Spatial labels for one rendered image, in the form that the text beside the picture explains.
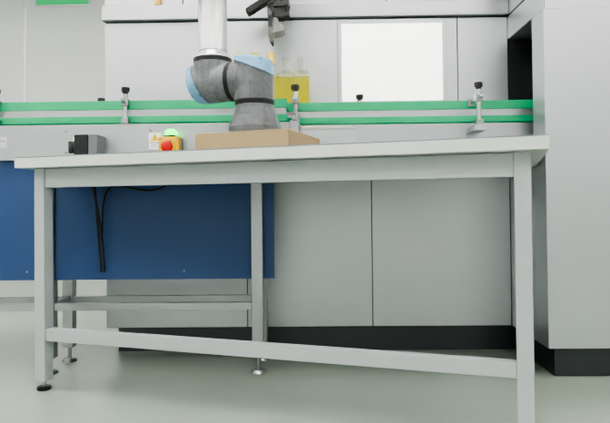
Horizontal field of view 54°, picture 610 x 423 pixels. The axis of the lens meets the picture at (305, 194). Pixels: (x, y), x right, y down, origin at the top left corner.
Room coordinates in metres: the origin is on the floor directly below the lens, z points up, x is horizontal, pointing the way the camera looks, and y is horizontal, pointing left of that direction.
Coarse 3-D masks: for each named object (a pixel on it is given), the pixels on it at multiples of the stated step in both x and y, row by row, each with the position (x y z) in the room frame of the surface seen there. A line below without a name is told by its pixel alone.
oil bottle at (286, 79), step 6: (282, 72) 2.22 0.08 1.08; (288, 72) 2.22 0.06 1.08; (282, 78) 2.22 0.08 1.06; (288, 78) 2.22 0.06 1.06; (282, 84) 2.22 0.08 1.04; (288, 84) 2.22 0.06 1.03; (282, 90) 2.22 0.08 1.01; (288, 90) 2.22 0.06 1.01; (282, 96) 2.22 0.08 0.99; (288, 96) 2.22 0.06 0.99; (288, 102) 2.22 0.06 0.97
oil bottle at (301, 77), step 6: (300, 72) 2.22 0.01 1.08; (306, 72) 2.22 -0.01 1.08; (294, 78) 2.22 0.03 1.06; (300, 78) 2.22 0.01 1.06; (306, 78) 2.22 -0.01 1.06; (300, 84) 2.22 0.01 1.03; (306, 84) 2.22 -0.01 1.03; (300, 90) 2.22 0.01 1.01; (306, 90) 2.22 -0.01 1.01; (300, 96) 2.22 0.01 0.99; (306, 96) 2.22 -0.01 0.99; (300, 102) 2.22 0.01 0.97; (306, 102) 2.22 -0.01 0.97
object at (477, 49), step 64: (128, 0) 2.41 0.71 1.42; (192, 0) 2.40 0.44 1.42; (256, 0) 2.40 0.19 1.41; (320, 0) 2.39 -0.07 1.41; (384, 0) 2.39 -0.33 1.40; (448, 0) 2.36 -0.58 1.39; (128, 64) 2.41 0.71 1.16; (192, 64) 2.40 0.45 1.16; (448, 64) 2.38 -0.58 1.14; (512, 64) 2.38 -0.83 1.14
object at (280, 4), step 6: (276, 0) 2.23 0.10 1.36; (282, 0) 2.23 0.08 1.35; (288, 0) 2.23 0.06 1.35; (270, 6) 2.22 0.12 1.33; (276, 6) 2.22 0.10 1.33; (282, 6) 2.21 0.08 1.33; (288, 6) 2.21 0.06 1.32; (276, 12) 2.22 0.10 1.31; (282, 12) 2.22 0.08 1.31; (288, 12) 2.21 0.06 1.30; (282, 18) 2.27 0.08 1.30; (288, 18) 2.25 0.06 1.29
